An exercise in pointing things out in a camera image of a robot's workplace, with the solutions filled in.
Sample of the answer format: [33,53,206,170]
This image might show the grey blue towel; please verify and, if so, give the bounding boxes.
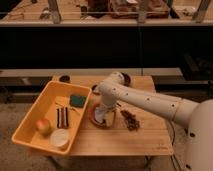
[95,107,104,123]

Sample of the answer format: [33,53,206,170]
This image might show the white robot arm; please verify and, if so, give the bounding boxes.
[95,72,213,171]

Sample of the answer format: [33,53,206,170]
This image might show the orange terracotta bowl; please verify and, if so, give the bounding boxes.
[88,102,114,129]

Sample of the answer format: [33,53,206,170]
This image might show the dark brown crumb pile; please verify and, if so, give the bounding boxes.
[120,110,140,131]

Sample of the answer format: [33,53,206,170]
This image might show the wooden table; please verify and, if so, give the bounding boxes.
[31,74,175,158]

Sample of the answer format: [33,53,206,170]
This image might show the green sponge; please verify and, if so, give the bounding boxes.
[70,95,86,108]

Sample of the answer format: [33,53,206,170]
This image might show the dark brown bowl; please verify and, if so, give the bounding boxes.
[121,72,131,87]

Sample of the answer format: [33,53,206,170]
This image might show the dark red striped bar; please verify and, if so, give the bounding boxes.
[57,107,69,129]

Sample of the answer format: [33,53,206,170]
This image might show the white round lid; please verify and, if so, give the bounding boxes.
[50,129,69,149]

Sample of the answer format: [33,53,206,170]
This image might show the yellow plastic bin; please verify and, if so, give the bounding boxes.
[12,81,91,155]

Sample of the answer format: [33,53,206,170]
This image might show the small dark cup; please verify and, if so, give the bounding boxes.
[59,75,71,83]

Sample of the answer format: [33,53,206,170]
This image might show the red yellow apple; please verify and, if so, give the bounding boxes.
[36,118,51,136]

